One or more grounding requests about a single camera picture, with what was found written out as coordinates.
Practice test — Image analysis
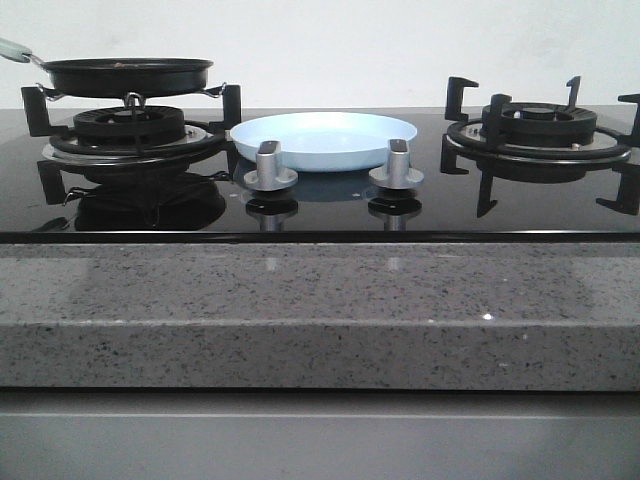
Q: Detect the light blue plate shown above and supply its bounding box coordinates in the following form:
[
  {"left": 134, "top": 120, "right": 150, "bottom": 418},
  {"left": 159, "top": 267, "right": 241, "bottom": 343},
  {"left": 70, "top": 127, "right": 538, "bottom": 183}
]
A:
[{"left": 230, "top": 112, "right": 418, "bottom": 173}]

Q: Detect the black frying pan mint handle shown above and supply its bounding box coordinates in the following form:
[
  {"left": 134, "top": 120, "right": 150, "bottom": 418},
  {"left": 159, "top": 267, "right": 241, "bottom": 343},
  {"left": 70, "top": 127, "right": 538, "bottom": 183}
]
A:
[{"left": 1, "top": 39, "right": 213, "bottom": 98}]

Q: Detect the silver left stove knob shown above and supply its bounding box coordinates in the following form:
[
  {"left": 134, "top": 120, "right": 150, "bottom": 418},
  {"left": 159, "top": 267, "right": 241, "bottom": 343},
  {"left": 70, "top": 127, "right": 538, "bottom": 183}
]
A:
[{"left": 244, "top": 140, "right": 298, "bottom": 192}]

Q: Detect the silver stove knob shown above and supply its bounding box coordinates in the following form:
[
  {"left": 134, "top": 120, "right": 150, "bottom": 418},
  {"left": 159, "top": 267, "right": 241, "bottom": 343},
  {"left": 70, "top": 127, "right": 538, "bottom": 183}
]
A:
[
  {"left": 244, "top": 140, "right": 298, "bottom": 192},
  {"left": 369, "top": 139, "right": 424, "bottom": 190}
]

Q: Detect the silver right stove knob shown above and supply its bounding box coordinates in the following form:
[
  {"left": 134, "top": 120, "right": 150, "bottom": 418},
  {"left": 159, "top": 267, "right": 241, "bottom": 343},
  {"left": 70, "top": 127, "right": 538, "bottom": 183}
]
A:
[{"left": 369, "top": 139, "right": 424, "bottom": 190}]

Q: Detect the black glass gas cooktop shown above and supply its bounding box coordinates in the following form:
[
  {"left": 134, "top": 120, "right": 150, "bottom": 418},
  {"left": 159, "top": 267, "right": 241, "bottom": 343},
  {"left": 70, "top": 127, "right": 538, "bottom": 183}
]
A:
[{"left": 1, "top": 110, "right": 639, "bottom": 244}]

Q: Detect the black left burner grate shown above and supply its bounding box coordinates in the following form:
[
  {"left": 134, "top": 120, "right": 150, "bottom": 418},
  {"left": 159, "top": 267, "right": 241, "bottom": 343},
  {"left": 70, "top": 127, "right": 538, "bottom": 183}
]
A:
[{"left": 21, "top": 85, "right": 241, "bottom": 185}]

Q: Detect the black burner grate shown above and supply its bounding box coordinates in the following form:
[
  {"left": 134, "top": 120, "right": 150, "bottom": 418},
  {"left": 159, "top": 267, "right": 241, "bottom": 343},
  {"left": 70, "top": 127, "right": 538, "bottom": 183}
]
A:
[
  {"left": 21, "top": 85, "right": 241, "bottom": 185},
  {"left": 440, "top": 76, "right": 639, "bottom": 217}
]

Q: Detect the black right burner grate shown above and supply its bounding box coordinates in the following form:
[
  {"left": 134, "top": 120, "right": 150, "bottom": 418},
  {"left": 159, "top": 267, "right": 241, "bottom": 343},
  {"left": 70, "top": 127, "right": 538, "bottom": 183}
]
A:
[{"left": 440, "top": 76, "right": 639, "bottom": 217}]

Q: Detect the grey cabinet drawer front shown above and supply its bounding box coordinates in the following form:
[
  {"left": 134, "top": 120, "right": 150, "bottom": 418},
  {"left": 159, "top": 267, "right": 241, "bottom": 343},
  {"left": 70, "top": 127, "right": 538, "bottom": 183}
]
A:
[{"left": 1, "top": 391, "right": 639, "bottom": 479}]

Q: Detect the chrome wire pan support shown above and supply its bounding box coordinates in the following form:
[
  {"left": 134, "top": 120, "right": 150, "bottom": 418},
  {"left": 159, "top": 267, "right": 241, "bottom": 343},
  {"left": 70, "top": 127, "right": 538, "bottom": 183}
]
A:
[{"left": 35, "top": 82, "right": 231, "bottom": 108}]

